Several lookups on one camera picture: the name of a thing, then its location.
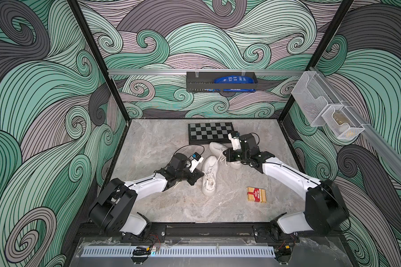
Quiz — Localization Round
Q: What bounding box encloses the white knit shoe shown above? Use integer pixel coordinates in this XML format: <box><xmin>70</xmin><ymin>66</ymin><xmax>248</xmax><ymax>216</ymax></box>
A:
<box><xmin>202</xmin><ymin>156</ymin><xmax>219</xmax><ymax>196</ymax></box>
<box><xmin>209</xmin><ymin>142</ymin><xmax>242</xmax><ymax>170</ymax></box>

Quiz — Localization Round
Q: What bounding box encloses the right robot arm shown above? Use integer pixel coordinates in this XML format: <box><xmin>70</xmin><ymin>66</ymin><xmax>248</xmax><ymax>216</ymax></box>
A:
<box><xmin>223</xmin><ymin>131</ymin><xmax>349</xmax><ymax>236</ymax></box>

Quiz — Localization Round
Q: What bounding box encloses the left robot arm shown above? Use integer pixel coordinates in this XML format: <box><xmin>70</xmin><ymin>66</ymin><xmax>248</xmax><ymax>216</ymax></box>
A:
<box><xmin>89</xmin><ymin>152</ymin><xmax>204</xmax><ymax>239</ymax></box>

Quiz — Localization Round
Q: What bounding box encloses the black grey chessboard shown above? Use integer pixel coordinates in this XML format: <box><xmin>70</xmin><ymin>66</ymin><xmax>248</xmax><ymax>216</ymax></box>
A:
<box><xmin>188</xmin><ymin>122</ymin><xmax>235</xmax><ymax>145</ymax></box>

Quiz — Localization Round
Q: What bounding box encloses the red yellow matchbox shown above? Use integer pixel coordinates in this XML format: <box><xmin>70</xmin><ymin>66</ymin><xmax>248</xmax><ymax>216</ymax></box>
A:
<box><xmin>247</xmin><ymin>187</ymin><xmax>267</xmax><ymax>203</ymax></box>

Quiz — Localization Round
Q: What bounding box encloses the blue oval object in tray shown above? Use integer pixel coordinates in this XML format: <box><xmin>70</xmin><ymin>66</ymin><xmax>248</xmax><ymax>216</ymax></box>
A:
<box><xmin>214</xmin><ymin>75</ymin><xmax>256</xmax><ymax>84</ymax></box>

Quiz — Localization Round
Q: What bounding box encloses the clear plastic bin large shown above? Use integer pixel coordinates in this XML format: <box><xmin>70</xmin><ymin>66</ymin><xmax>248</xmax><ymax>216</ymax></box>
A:
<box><xmin>291</xmin><ymin>71</ymin><xmax>333</xmax><ymax>127</ymax></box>

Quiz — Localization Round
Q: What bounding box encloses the clear plastic bin small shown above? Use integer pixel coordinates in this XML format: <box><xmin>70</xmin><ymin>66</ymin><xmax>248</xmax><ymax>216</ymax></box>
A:
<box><xmin>321</xmin><ymin>104</ymin><xmax>365</xmax><ymax>140</ymax></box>

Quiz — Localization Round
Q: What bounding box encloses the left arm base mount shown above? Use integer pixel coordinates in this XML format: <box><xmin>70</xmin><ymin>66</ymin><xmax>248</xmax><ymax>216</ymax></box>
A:
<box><xmin>121</xmin><ymin>222</ymin><xmax>166</xmax><ymax>244</ymax></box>

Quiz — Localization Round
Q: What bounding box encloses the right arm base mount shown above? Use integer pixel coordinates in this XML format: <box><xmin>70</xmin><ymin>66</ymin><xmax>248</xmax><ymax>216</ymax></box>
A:
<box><xmin>253</xmin><ymin>224</ymin><xmax>300</xmax><ymax>245</ymax></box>

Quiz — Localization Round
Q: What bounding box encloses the black wall tray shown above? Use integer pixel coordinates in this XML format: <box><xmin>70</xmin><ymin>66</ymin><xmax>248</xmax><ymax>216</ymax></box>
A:
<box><xmin>186</xmin><ymin>71</ymin><xmax>258</xmax><ymax>92</ymax></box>

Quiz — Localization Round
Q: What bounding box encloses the white slotted cable duct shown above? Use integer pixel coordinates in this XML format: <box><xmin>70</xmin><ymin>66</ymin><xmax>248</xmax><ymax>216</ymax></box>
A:
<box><xmin>81</xmin><ymin>245</ymin><xmax>276</xmax><ymax>258</ymax></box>

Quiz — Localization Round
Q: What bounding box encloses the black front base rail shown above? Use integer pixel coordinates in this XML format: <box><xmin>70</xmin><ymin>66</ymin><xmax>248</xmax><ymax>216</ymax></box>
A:
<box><xmin>76</xmin><ymin>222</ymin><xmax>340</xmax><ymax>238</ymax></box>

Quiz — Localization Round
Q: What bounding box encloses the aluminium rail back wall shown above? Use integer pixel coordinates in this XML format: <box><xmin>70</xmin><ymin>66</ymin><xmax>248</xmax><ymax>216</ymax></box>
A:
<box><xmin>108</xmin><ymin>68</ymin><xmax>304</xmax><ymax>76</ymax></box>

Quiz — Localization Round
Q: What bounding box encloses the aluminium rail wall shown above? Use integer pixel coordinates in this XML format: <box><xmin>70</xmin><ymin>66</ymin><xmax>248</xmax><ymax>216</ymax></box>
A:
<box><xmin>309</xmin><ymin>67</ymin><xmax>401</xmax><ymax>178</ymax></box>
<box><xmin>108</xmin><ymin>68</ymin><xmax>304</xmax><ymax>76</ymax></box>

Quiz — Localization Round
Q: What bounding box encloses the aluminium rail right wall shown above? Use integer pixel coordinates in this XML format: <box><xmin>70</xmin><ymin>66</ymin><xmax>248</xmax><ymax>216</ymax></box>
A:
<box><xmin>309</xmin><ymin>67</ymin><xmax>401</xmax><ymax>178</ymax></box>

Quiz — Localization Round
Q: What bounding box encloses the black corner frame post right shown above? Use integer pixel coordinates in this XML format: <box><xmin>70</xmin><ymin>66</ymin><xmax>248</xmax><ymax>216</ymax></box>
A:
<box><xmin>277</xmin><ymin>0</ymin><xmax>354</xmax><ymax>125</ymax></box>

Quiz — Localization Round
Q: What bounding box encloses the black corner frame post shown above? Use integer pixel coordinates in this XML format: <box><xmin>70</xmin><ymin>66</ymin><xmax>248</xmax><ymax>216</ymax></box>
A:
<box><xmin>68</xmin><ymin>0</ymin><xmax>131</xmax><ymax>126</ymax></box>
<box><xmin>277</xmin><ymin>0</ymin><xmax>354</xmax><ymax>125</ymax></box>

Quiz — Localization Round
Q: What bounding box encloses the black corner frame post left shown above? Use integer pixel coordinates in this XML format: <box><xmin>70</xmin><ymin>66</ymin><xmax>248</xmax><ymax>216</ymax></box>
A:
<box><xmin>68</xmin><ymin>0</ymin><xmax>131</xmax><ymax>126</ymax></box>

